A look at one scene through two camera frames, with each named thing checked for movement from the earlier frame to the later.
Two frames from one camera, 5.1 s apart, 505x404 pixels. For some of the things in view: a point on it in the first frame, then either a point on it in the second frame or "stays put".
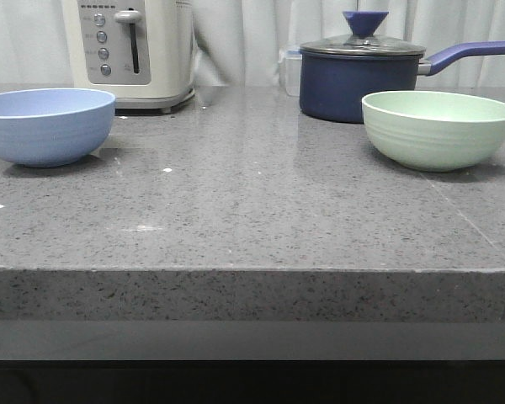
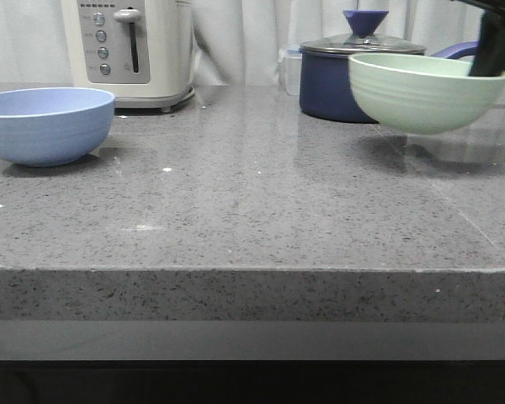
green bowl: x=438 y=130 -> x=422 y=93
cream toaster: x=140 y=51 stays put
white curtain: x=236 y=42 stays put
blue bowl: x=46 y=126 stays put
